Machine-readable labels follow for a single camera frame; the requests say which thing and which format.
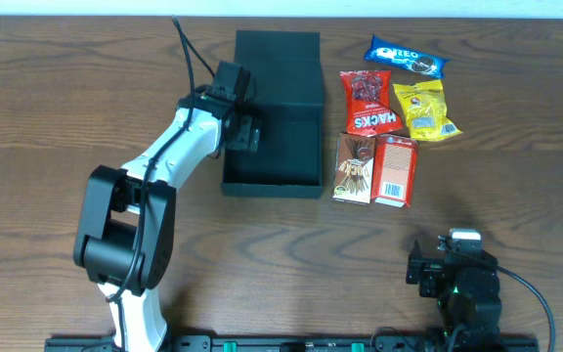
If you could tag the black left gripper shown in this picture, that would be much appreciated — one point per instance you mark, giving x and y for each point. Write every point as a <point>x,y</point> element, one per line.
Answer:
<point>248,133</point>

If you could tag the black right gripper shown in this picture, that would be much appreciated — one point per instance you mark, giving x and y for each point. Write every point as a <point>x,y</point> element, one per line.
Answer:
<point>416,269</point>

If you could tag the black gift box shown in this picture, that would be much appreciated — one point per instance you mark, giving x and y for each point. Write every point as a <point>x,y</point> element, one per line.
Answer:
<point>287,97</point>

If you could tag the red Hacks candy bag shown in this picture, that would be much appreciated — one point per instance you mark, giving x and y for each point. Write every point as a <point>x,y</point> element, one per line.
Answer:
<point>367,102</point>

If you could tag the yellow candy bag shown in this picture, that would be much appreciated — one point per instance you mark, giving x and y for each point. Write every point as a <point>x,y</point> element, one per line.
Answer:
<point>425,111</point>

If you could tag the blue Oreo cookie pack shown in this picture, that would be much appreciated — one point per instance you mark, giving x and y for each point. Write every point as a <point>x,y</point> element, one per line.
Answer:
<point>391,54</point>

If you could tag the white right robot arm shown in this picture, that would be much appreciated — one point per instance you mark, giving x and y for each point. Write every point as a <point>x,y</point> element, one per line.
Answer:
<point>466,286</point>

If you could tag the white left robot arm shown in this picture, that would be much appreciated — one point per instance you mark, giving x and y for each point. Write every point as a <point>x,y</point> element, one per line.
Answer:
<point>126,228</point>

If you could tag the brown Pocky box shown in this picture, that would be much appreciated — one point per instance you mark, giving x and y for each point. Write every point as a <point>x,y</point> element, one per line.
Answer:
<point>353,169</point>

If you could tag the red snack box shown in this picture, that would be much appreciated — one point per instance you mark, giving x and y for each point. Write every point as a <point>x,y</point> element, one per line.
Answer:
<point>394,170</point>

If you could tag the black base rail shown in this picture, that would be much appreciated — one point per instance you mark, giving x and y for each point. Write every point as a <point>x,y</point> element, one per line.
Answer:
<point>205,343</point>

